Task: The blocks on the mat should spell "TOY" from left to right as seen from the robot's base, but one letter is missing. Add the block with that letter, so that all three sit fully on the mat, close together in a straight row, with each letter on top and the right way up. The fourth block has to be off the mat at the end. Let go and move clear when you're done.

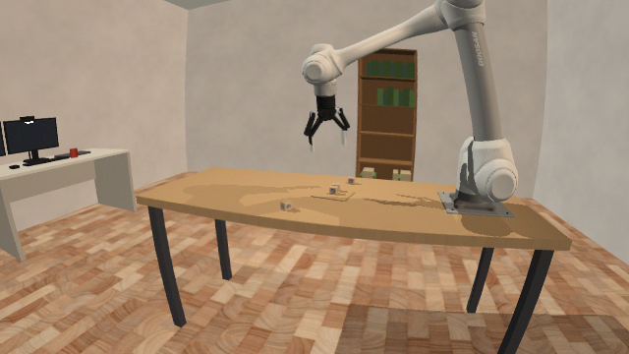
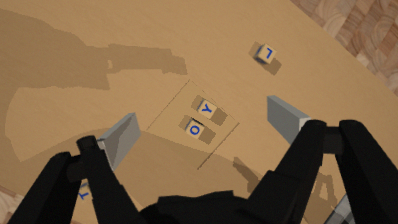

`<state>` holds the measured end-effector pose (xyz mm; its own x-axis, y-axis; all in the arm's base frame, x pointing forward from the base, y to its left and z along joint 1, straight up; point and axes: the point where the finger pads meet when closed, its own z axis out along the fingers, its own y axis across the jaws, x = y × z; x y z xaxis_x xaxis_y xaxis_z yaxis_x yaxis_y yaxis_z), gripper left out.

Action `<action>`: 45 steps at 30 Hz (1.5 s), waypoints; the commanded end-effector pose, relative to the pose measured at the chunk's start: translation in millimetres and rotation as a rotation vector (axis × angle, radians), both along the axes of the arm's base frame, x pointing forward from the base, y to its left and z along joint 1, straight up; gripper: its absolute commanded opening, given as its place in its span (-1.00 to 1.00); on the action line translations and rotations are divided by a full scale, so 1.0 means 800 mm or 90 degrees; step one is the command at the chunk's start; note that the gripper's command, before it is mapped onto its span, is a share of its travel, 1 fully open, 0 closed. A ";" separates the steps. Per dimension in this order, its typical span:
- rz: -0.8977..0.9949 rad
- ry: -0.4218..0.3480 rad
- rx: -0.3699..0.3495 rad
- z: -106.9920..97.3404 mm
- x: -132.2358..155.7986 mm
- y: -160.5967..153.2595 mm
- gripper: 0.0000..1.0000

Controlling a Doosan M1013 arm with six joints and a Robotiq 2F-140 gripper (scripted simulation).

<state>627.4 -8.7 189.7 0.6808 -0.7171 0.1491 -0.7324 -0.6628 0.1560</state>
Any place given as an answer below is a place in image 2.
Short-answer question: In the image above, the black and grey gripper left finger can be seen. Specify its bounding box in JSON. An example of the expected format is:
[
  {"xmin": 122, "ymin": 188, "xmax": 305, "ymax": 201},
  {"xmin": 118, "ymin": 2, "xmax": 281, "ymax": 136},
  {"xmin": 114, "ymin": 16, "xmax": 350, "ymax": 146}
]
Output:
[{"xmin": 7, "ymin": 112, "xmax": 148, "ymax": 224}]

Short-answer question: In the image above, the tan wooden letter block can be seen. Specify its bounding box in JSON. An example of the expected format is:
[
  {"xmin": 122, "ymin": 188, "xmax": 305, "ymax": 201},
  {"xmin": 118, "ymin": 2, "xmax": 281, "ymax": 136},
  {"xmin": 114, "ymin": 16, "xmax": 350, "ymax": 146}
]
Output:
[
  {"xmin": 253, "ymin": 43, "xmax": 277, "ymax": 65},
  {"xmin": 184, "ymin": 118, "xmax": 204, "ymax": 139},
  {"xmin": 78, "ymin": 182, "xmax": 93, "ymax": 203},
  {"xmin": 196, "ymin": 99, "xmax": 217, "ymax": 119}
]

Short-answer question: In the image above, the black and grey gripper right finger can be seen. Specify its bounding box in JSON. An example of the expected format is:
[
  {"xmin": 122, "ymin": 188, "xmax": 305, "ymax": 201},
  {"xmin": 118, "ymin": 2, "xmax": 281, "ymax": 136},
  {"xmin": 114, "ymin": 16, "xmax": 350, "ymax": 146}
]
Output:
[{"xmin": 224, "ymin": 95, "xmax": 398, "ymax": 224}]

